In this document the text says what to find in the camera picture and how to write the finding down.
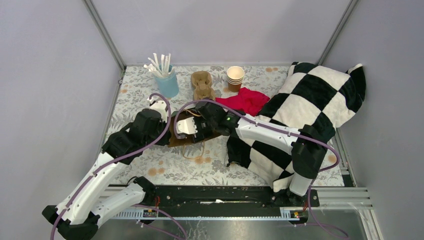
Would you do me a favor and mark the green brown paper bag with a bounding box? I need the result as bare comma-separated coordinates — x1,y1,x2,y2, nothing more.
167,108,221,148

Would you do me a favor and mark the brown cardboard cup carrier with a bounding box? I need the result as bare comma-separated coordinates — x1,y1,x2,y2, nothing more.
190,71,216,101

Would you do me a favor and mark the stack of brown paper cups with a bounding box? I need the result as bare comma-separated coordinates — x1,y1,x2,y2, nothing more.
226,66,245,93

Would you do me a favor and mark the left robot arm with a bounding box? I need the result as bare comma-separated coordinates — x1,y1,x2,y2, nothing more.
42,104,172,240

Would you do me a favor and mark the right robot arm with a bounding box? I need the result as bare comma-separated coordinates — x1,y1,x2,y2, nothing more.
192,99,331,206

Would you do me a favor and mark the red cloth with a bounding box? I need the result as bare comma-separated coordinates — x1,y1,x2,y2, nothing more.
215,87,270,116

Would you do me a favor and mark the light blue straw cup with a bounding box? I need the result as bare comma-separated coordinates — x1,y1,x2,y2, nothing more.
153,64,179,98

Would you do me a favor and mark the floral table mat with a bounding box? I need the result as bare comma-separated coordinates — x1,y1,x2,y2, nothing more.
105,64,345,188

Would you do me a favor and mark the black white checkered blanket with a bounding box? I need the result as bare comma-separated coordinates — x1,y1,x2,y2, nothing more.
227,62,366,196

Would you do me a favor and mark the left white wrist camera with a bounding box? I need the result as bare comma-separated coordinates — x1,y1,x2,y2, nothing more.
147,98,169,123

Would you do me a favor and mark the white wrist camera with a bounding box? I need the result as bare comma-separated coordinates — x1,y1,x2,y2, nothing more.
176,116,198,135
147,98,169,123

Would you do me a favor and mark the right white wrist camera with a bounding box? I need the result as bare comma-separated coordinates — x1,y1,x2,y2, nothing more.
176,116,198,135

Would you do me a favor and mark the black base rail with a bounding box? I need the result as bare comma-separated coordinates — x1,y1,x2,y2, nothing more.
141,185,320,218

